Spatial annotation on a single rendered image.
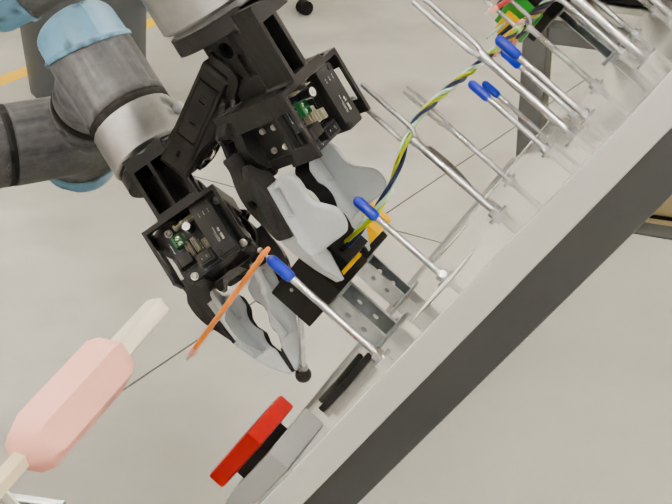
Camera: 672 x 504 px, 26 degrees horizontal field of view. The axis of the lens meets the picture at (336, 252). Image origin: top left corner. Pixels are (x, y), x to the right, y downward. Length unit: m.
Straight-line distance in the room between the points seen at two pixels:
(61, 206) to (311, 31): 1.72
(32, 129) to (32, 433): 1.14
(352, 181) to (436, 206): 2.91
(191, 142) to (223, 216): 0.11
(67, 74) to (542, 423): 0.63
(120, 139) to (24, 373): 2.07
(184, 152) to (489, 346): 0.29
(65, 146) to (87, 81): 0.10
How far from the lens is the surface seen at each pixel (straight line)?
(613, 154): 0.70
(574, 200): 0.72
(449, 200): 4.03
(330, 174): 1.09
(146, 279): 3.62
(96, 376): 0.19
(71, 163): 1.33
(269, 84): 1.01
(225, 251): 1.16
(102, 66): 1.24
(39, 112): 1.32
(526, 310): 0.91
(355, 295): 1.12
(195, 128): 1.07
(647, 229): 2.00
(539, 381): 1.63
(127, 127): 1.22
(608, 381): 1.64
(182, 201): 1.17
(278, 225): 1.05
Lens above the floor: 1.63
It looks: 26 degrees down
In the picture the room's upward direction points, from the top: straight up
